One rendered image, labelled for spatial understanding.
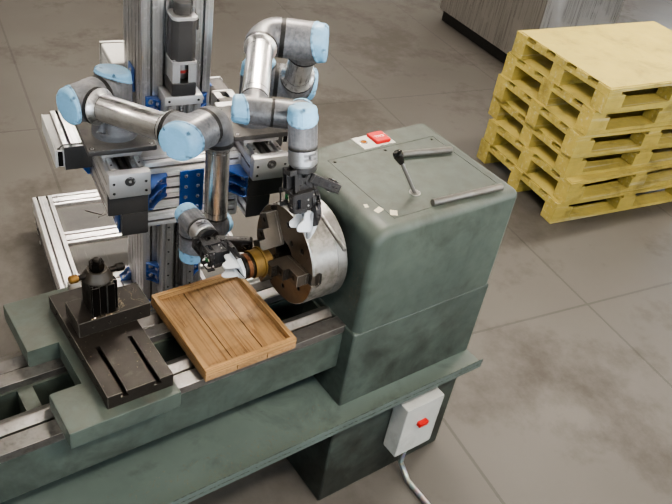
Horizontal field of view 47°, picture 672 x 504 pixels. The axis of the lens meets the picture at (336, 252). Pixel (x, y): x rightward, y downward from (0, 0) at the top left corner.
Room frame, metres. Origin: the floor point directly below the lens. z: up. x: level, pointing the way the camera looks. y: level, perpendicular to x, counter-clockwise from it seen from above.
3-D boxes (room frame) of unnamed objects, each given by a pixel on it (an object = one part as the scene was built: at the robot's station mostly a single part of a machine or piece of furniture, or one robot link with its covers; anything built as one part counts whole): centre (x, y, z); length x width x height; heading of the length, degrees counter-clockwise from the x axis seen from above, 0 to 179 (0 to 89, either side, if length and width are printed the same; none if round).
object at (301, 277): (1.75, 0.11, 1.08); 0.12 x 0.11 x 0.05; 41
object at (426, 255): (2.15, -0.17, 1.06); 0.59 x 0.48 x 0.39; 131
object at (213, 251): (1.80, 0.36, 1.08); 0.12 x 0.09 x 0.08; 41
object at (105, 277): (1.54, 0.61, 1.14); 0.08 x 0.08 x 0.03
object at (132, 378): (1.49, 0.57, 0.95); 0.43 x 0.18 x 0.04; 41
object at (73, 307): (1.55, 0.59, 1.00); 0.20 x 0.10 x 0.05; 131
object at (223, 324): (1.71, 0.30, 0.89); 0.36 x 0.30 x 0.04; 41
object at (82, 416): (1.47, 0.62, 0.90); 0.53 x 0.30 x 0.06; 41
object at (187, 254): (1.94, 0.45, 0.98); 0.11 x 0.08 x 0.11; 156
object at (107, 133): (2.22, 0.80, 1.21); 0.15 x 0.15 x 0.10
